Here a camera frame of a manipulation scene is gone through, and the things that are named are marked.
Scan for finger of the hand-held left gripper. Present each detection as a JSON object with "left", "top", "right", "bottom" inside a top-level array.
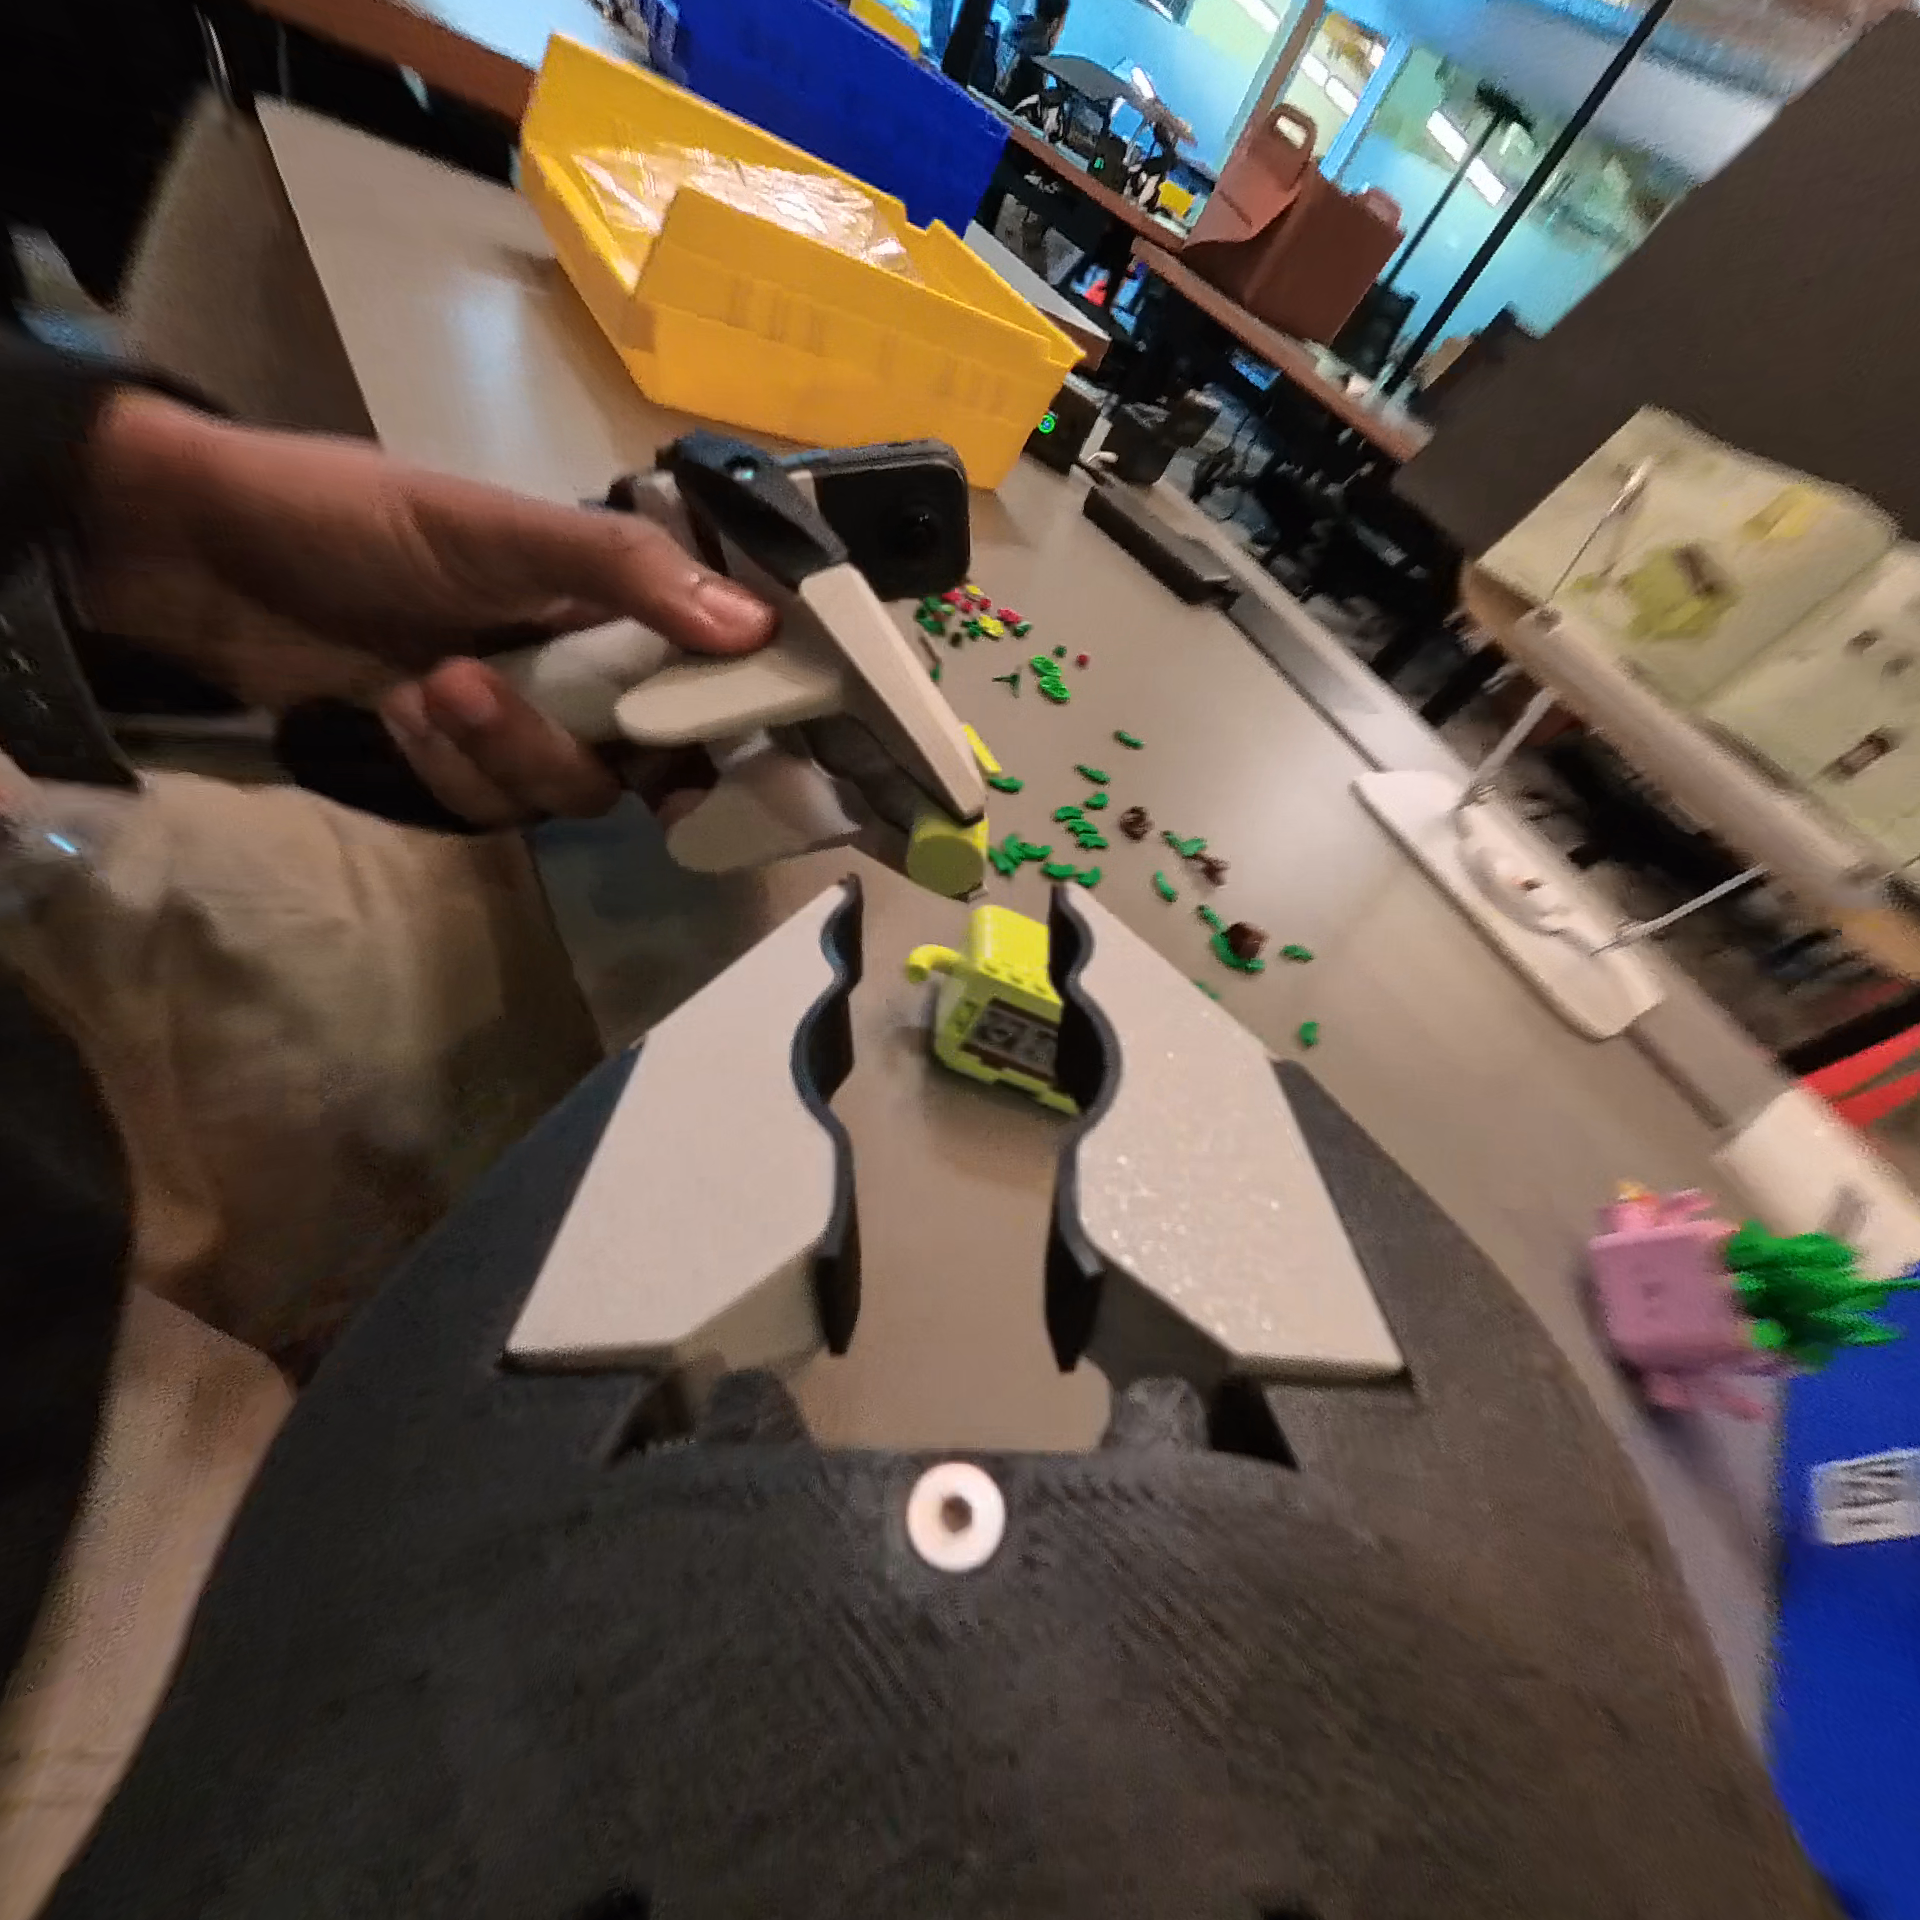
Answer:
[
  {"left": 768, "top": 702, "right": 940, "bottom": 841},
  {"left": 790, "top": 561, "right": 991, "bottom": 825}
]

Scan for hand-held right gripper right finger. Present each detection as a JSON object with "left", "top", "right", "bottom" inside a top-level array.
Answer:
[{"left": 1045, "top": 882, "right": 1408, "bottom": 1424}]

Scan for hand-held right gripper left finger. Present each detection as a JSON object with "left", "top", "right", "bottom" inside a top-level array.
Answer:
[{"left": 506, "top": 878, "right": 866, "bottom": 1413}]

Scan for lime round brick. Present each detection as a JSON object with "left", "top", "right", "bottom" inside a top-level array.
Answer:
[{"left": 902, "top": 805, "right": 991, "bottom": 899}]

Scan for lime green brick model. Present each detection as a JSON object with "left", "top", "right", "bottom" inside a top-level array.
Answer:
[{"left": 902, "top": 902, "right": 1086, "bottom": 1120}]

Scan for person's left forearm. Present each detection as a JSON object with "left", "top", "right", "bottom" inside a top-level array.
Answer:
[{"left": 0, "top": 322, "right": 227, "bottom": 601}]

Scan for person's left hand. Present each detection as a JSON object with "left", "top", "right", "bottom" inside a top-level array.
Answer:
[{"left": 76, "top": 394, "right": 781, "bottom": 827}]

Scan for pile of small mixed pieces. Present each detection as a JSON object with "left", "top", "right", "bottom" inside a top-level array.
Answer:
[{"left": 911, "top": 582, "right": 1088, "bottom": 706}]

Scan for yellow plastic bin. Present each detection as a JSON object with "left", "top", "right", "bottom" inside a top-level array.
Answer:
[{"left": 517, "top": 33, "right": 1086, "bottom": 494}]

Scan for black charger with green lights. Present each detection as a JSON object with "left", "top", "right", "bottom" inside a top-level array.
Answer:
[{"left": 1023, "top": 374, "right": 1112, "bottom": 473}]

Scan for scattered green leaf pieces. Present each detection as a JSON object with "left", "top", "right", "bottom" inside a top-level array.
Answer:
[{"left": 982, "top": 645, "right": 1326, "bottom": 1051}]

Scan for black power adapter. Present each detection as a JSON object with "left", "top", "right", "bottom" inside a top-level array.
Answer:
[{"left": 1084, "top": 483, "right": 1244, "bottom": 609}]

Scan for black upright power brick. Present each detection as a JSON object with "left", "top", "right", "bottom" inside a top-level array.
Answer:
[{"left": 1102, "top": 394, "right": 1220, "bottom": 490}]

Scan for background wooden desk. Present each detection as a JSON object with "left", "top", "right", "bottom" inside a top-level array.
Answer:
[{"left": 989, "top": 120, "right": 1432, "bottom": 466}]

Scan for white book stand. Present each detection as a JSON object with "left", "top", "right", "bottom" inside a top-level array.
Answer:
[{"left": 1351, "top": 593, "right": 1920, "bottom": 1044}]

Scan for pink brick flowerpot model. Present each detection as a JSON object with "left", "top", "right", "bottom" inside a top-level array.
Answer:
[{"left": 1581, "top": 1181, "right": 1920, "bottom": 1420}]

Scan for person's beige trousers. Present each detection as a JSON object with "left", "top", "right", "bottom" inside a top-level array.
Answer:
[{"left": 0, "top": 765, "right": 600, "bottom": 1920}]

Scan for brown bag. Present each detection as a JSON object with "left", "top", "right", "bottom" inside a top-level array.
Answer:
[{"left": 1176, "top": 105, "right": 1408, "bottom": 348}]

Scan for white printed paper sheet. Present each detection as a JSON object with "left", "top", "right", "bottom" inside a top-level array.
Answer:
[{"left": 1709, "top": 1088, "right": 1920, "bottom": 1278}]

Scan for person's black clothed body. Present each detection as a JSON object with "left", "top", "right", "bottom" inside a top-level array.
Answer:
[{"left": 0, "top": 960, "right": 138, "bottom": 1683}]

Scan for red flat object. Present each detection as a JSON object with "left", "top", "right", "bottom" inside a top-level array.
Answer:
[{"left": 1798, "top": 1026, "right": 1920, "bottom": 1129}]

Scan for open instruction booklet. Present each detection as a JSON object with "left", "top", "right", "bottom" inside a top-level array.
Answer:
[{"left": 1477, "top": 405, "right": 1920, "bottom": 874}]

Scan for dark desk cable cover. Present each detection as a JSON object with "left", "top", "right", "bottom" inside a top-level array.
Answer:
[{"left": 1223, "top": 577, "right": 1502, "bottom": 788}]

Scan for black metal post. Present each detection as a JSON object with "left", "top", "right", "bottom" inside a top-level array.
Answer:
[{"left": 1388, "top": 0, "right": 1672, "bottom": 394}]

